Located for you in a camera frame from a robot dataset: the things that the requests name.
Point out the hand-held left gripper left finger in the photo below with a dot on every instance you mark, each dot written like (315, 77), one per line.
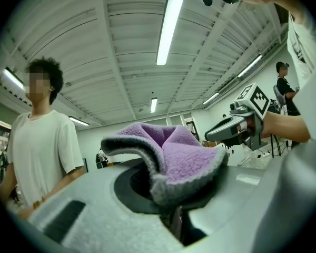
(100, 220)

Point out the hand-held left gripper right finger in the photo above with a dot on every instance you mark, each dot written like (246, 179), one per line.
(234, 196)

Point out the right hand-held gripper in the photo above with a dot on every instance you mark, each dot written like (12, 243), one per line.
(255, 99)

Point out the purple microfibre cloth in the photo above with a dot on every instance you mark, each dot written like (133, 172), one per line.
(184, 159)

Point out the person's right forearm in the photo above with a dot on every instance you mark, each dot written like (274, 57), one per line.
(284, 126)

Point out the person's right hand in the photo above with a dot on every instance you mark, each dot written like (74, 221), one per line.
(250, 124)

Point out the long ceiling light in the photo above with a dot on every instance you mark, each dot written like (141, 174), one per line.
(79, 120)
(169, 28)
(210, 98)
(153, 105)
(250, 65)
(13, 78)

